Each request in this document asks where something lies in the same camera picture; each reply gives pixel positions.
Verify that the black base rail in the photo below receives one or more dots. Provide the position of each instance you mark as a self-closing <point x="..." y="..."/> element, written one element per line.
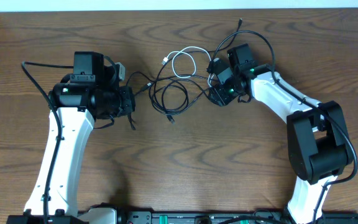
<point x="262" y="215"/>

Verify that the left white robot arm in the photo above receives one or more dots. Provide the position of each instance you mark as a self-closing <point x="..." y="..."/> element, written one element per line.
<point x="91" y="92"/>

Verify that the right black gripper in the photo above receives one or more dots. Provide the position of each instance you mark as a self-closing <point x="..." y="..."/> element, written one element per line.
<point x="220" y="97"/>

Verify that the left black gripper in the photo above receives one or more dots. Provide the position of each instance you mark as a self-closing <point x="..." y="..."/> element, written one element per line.
<point x="129" y="99"/>

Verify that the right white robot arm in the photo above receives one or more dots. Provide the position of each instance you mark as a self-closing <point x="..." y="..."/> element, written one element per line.
<point x="319" y="147"/>

